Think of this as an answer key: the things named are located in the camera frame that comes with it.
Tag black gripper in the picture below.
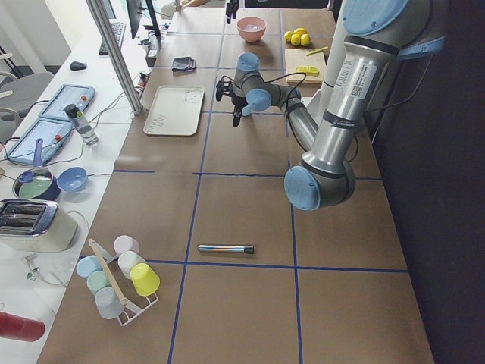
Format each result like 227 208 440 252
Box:
226 0 239 17
231 95 246 127

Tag light blue cup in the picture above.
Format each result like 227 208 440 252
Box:
242 105 252 117

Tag steel muddler black tip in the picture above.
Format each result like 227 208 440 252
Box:
198 244 255 255

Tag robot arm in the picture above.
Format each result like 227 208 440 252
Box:
229 1 450 210

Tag clear ice cube pile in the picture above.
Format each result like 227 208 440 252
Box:
243 24 262 32

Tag pink cup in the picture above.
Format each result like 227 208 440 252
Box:
113 235 140 256

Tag white cup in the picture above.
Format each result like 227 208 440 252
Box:
117 250 146 280

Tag yellow cup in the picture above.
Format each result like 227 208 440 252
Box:
130 263 161 297

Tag blue cup on rack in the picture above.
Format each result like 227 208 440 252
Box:
76 255 102 279

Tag green cup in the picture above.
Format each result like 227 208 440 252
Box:
86 270 111 296

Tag white cup rack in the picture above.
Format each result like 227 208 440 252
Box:
88 238 158 326

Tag grey cup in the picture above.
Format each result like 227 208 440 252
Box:
95 287 124 319

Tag pink bowl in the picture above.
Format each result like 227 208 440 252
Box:
236 17 267 42

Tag cream bear tray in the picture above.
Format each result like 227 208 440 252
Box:
143 85 205 137

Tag yellow lemon pile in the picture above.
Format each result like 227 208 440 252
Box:
283 27 311 47

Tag grey folded cloth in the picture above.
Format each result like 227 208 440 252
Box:
171 56 196 72

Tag wooden cutting board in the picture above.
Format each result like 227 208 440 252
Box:
285 49 327 84

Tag lemon slices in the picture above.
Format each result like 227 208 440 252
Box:
295 66 320 76

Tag green knife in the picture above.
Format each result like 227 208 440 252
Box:
305 46 329 57

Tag black keyboard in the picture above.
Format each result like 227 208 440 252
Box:
98 21 127 56

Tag clear water bottle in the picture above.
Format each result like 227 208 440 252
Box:
64 104 99 145

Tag far teach pendant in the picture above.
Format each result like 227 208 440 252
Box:
39 84 95 121

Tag teach pendant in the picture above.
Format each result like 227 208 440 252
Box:
39 84 95 121
7 118 72 165

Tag black computer mouse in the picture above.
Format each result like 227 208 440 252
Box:
70 61 87 71

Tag blue bowl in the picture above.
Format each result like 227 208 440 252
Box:
57 167 88 192

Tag near teach pendant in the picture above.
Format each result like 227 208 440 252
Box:
7 118 72 165

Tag blue saucepan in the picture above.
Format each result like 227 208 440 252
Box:
12 138 61 201

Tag cream toaster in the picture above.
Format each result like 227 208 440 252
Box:
1 199 77 253

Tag red bottle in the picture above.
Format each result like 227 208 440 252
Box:
0 312 45 342

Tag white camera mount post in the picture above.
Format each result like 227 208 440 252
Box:
307 18 347 116

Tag aluminium frame post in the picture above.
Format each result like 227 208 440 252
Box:
86 0 143 115

